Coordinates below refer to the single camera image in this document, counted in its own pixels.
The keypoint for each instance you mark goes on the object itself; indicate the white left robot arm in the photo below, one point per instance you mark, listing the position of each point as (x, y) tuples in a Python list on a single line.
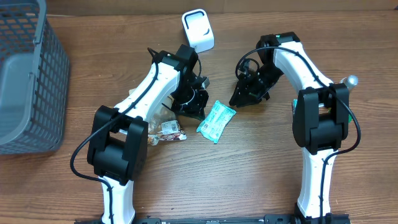
[(118, 143)]

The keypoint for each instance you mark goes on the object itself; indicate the teal tissue pack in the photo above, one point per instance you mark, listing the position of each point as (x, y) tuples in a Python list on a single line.
[(294, 104)]

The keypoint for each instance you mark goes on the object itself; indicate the white barcode scanner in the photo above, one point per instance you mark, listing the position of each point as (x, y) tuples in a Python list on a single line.
[(198, 31)]

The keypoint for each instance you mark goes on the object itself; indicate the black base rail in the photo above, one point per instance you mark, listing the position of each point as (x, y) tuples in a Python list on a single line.
[(267, 219)]

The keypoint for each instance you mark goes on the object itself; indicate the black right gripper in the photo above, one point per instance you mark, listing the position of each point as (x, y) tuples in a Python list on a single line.
[(249, 92)]

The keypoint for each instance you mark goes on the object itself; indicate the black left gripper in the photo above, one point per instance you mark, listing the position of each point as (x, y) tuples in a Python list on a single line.
[(197, 110)]

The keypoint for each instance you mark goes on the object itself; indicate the dark grey plastic basket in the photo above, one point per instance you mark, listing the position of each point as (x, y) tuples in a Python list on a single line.
[(35, 76)]

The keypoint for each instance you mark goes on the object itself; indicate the light blue wipes pack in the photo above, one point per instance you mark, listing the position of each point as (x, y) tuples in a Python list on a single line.
[(214, 124)]

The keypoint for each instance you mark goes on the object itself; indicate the yellow bottle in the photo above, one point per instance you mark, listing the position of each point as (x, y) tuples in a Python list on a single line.
[(351, 82)]

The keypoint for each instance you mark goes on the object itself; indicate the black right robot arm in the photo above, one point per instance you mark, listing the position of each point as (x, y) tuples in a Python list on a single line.
[(320, 119)]

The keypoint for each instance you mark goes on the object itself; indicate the brown snack packet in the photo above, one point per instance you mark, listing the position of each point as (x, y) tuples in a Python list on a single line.
[(164, 125)]

